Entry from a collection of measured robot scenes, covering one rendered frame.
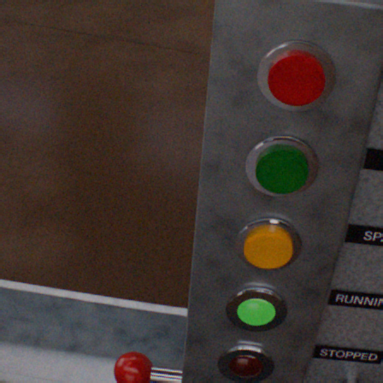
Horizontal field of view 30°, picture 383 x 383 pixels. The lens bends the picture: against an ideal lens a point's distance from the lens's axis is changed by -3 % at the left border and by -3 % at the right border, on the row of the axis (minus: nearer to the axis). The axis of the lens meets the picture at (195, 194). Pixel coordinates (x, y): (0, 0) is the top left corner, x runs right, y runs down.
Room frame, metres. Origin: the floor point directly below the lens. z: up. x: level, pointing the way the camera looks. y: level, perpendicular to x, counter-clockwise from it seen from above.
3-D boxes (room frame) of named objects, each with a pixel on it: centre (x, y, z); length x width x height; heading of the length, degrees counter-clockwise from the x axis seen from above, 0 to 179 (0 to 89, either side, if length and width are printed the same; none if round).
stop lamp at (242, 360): (0.30, -0.04, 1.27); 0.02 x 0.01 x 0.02; 87
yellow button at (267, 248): (0.29, -0.04, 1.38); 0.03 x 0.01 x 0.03; 87
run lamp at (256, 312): (0.30, -0.04, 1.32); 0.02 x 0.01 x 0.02; 87
